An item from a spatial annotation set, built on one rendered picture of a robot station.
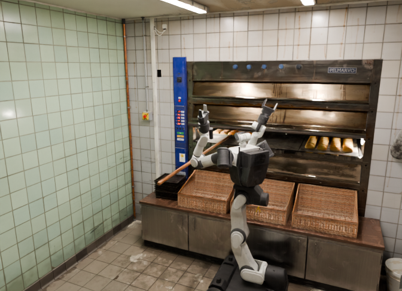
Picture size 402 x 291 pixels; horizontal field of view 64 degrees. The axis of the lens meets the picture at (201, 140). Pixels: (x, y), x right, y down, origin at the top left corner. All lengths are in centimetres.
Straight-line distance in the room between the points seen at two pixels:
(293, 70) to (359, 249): 174
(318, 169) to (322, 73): 96
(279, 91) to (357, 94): 72
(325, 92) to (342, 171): 80
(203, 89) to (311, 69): 115
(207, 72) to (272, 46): 75
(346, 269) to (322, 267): 20
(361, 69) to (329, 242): 160
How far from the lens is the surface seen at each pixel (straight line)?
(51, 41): 336
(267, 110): 290
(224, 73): 358
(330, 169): 351
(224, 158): 250
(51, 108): 332
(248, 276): 304
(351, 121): 339
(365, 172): 351
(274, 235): 325
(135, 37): 408
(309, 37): 338
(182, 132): 380
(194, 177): 385
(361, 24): 337
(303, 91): 339
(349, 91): 337
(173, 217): 359
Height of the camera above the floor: 205
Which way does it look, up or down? 13 degrees down
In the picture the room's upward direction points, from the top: straight up
